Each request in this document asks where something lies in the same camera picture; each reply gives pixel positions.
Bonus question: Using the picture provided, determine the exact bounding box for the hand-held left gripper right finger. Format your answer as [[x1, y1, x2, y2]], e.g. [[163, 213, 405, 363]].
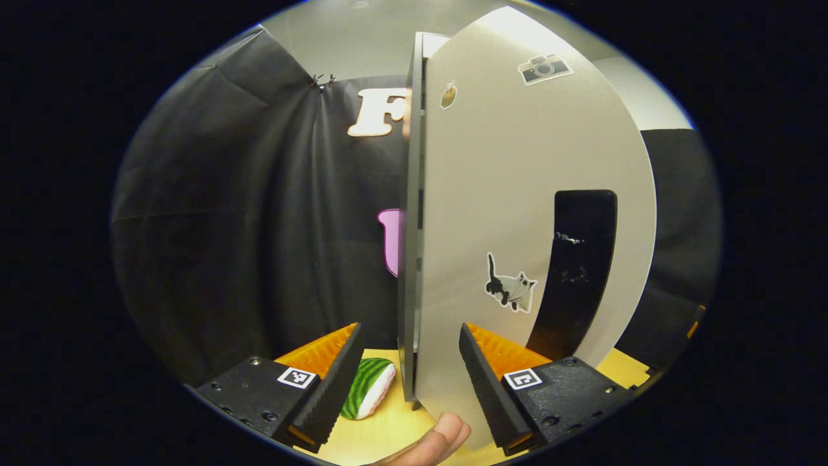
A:
[[458, 322, 631, 457]]

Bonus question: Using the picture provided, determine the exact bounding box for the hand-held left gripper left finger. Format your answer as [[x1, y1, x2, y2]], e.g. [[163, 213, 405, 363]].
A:
[[194, 322, 365, 454]]

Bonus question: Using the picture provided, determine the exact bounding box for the white cabinet door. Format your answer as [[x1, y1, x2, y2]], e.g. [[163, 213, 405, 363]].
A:
[[414, 6, 658, 452]]

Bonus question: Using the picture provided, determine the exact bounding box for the watermelon slice plush toy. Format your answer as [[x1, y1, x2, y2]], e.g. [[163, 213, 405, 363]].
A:
[[341, 358, 397, 421]]

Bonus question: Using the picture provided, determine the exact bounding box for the white shoe cabinet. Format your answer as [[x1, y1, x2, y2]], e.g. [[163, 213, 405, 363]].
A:
[[397, 31, 452, 403]]

